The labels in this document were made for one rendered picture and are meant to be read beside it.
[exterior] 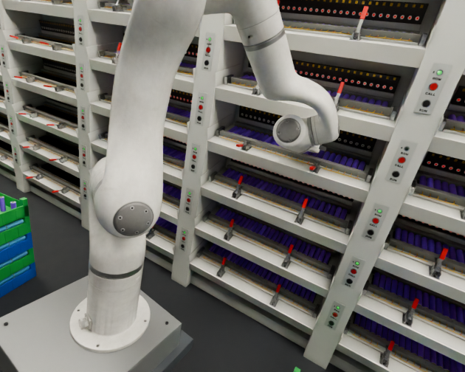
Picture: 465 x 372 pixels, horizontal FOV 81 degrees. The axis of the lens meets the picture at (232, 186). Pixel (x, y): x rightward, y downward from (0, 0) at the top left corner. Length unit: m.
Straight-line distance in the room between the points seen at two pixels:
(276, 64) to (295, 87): 0.07
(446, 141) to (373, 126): 0.18
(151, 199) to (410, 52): 0.75
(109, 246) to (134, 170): 0.20
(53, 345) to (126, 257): 0.27
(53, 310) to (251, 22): 0.82
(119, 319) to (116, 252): 0.19
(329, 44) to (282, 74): 0.32
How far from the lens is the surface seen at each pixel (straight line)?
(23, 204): 1.39
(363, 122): 0.91
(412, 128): 0.92
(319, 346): 1.30
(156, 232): 1.53
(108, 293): 0.71
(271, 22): 0.62
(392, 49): 0.92
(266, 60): 0.63
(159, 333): 0.82
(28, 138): 2.25
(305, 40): 0.96
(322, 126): 0.72
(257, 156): 1.01
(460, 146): 0.94
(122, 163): 0.52
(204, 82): 1.10
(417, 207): 0.96
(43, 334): 0.85
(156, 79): 0.52
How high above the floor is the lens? 1.01
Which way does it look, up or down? 22 degrees down
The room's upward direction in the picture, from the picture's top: 11 degrees clockwise
